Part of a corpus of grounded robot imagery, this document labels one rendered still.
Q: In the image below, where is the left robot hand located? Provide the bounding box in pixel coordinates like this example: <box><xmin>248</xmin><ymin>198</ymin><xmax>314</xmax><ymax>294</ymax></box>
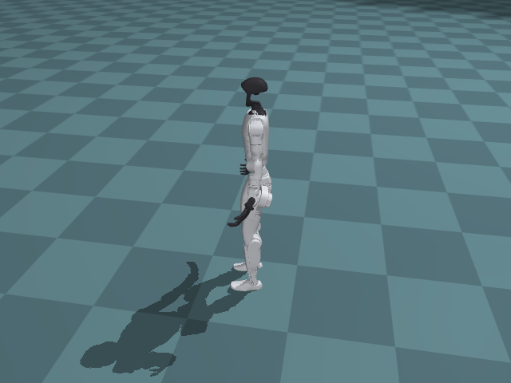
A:
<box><xmin>228</xmin><ymin>197</ymin><xmax>256</xmax><ymax>227</ymax></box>

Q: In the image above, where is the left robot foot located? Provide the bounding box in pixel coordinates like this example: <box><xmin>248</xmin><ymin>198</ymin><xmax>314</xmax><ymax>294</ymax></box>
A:
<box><xmin>230</xmin><ymin>279</ymin><xmax>263</xmax><ymax>291</ymax></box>

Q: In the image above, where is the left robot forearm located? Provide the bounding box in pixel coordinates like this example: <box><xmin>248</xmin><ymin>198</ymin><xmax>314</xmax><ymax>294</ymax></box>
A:
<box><xmin>247</xmin><ymin>161</ymin><xmax>263</xmax><ymax>207</ymax></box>

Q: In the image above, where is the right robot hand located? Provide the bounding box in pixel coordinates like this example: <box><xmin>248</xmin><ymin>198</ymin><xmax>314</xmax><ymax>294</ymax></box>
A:
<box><xmin>240</xmin><ymin>159</ymin><xmax>249</xmax><ymax>175</ymax></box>

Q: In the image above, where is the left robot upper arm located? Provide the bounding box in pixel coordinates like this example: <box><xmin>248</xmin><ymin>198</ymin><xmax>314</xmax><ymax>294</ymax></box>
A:
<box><xmin>246</xmin><ymin>120</ymin><xmax>263</xmax><ymax>172</ymax></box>

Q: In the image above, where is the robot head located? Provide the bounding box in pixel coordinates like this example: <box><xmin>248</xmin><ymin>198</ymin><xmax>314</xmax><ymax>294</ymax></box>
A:
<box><xmin>241</xmin><ymin>77</ymin><xmax>267</xmax><ymax>116</ymax></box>

